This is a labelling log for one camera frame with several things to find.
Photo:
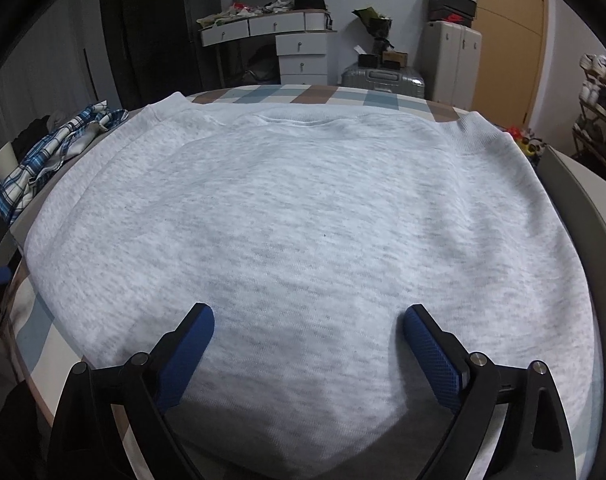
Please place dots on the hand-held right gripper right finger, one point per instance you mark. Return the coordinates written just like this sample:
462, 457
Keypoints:
435, 360

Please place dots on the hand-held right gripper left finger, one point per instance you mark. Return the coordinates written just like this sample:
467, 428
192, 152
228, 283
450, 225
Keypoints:
183, 360

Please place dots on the light grey hoodie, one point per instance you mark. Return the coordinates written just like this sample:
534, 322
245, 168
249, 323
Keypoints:
308, 220

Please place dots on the white paper roll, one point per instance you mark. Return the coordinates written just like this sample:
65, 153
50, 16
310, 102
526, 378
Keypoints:
5, 162

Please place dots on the blue plaid shirt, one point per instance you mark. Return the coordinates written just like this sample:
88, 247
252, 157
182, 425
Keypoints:
48, 155

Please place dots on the black clothing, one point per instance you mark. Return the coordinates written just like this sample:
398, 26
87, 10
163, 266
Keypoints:
30, 132

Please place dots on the white curtain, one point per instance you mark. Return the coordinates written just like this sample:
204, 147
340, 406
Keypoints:
38, 85

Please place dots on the pile of toys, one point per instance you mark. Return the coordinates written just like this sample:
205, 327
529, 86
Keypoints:
525, 145

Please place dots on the silver suitcase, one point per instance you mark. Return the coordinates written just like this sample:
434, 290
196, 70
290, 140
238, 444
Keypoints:
383, 82

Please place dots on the checked bed sheet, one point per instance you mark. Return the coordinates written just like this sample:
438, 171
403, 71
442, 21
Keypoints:
308, 94

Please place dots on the dark grey fridge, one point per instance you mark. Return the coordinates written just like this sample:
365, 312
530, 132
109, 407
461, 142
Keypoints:
173, 35

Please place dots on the shoe rack with shoes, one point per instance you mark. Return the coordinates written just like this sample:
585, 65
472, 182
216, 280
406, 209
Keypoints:
600, 110

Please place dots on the beige upright suitcase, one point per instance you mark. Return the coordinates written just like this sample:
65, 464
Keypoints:
450, 60

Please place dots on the black bag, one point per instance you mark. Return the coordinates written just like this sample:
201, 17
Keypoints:
260, 67

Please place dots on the small brown box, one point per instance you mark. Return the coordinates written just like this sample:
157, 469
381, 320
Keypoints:
395, 59

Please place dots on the small black box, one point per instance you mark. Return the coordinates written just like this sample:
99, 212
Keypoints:
368, 61

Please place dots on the wooden door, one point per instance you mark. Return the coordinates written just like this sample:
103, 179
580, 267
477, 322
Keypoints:
513, 35

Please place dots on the white dressing table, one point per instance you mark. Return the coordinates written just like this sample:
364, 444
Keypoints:
293, 40

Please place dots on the wrapped flower bouquet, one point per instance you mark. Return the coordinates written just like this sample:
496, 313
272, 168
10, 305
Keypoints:
375, 25

